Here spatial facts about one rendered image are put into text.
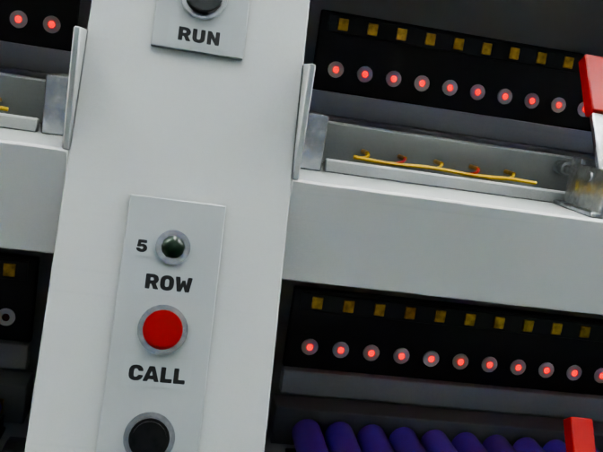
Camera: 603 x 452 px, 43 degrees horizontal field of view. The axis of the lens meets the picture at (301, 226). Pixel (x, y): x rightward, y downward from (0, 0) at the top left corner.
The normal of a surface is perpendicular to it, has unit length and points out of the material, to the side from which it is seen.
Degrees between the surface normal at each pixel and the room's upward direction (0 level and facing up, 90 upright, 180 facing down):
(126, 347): 90
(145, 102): 90
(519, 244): 110
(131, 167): 90
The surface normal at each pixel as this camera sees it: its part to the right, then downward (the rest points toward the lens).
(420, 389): 0.14, 0.20
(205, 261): 0.18, -0.14
